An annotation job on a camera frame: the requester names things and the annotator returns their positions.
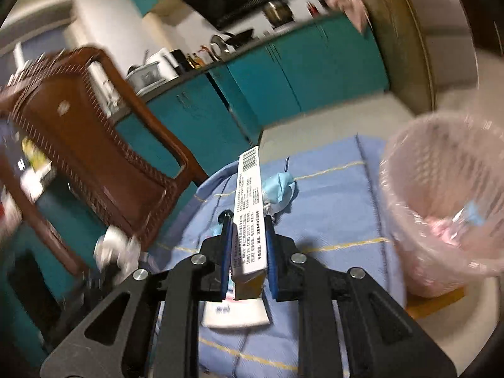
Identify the blue woven cloth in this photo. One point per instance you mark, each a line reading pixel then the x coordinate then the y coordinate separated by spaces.
pixel 334 212

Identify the red jar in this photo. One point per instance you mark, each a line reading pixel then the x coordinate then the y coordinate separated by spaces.
pixel 313 10

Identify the wood framed glass door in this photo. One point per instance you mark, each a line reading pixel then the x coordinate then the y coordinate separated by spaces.
pixel 397 39

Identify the pink plastic bag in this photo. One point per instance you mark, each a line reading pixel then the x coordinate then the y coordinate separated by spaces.
pixel 441 227

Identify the white lattice plastic wastebasket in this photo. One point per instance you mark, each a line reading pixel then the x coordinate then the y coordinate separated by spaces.
pixel 441 157

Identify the teal kitchen base cabinets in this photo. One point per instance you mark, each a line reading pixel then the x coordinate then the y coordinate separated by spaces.
pixel 327 63

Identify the black wok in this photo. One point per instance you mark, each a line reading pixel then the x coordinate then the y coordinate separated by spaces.
pixel 240 36

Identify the carved wooden chair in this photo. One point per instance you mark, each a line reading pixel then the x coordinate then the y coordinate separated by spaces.
pixel 98 145

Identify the steel cooking pot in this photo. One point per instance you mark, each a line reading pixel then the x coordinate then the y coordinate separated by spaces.
pixel 277 12

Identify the light blue face mask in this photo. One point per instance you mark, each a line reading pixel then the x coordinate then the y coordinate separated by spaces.
pixel 280 193

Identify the steel pot lid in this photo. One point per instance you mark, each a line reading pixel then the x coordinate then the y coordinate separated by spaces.
pixel 218 45

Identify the white blue toothpaste box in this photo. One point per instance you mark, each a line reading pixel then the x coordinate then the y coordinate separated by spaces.
pixel 236 315

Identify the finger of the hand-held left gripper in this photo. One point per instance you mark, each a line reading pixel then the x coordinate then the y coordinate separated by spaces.
pixel 106 283

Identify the pink hanging towel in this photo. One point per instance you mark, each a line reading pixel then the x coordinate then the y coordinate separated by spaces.
pixel 352 6

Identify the black countertop appliance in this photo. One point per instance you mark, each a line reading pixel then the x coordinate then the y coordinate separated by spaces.
pixel 179 62

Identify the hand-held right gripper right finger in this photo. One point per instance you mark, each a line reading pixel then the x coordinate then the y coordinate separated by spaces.
pixel 272 260

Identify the long white medicine box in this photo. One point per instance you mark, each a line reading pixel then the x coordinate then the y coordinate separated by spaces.
pixel 248 212

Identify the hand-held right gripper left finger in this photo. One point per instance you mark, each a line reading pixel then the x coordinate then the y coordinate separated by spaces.
pixel 226 244

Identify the white dish rack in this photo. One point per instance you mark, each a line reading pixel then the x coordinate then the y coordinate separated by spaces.
pixel 151 71

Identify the clear plastic wrapper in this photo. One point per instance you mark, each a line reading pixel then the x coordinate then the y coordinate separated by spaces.
pixel 114 246

